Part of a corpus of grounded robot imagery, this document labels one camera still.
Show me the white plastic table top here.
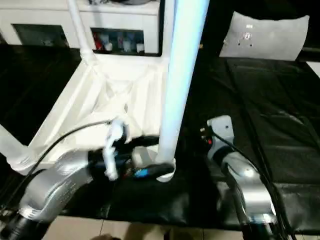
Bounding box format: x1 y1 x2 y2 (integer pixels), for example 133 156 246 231
10 52 177 184

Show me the black box with yellow label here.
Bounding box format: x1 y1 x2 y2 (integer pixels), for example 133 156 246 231
207 0 237 58

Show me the white plastic bag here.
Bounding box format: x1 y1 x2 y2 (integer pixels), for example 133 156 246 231
219 11 311 62

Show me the white cabinet with glass doors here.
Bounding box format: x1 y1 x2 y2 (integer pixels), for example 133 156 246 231
0 0 162 57

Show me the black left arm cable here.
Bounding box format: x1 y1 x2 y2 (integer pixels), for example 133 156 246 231
27 120 114 176

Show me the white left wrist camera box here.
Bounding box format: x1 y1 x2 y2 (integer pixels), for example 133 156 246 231
102 117 132 181

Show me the white flat board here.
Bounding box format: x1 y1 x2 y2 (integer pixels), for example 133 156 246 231
306 60 320 76

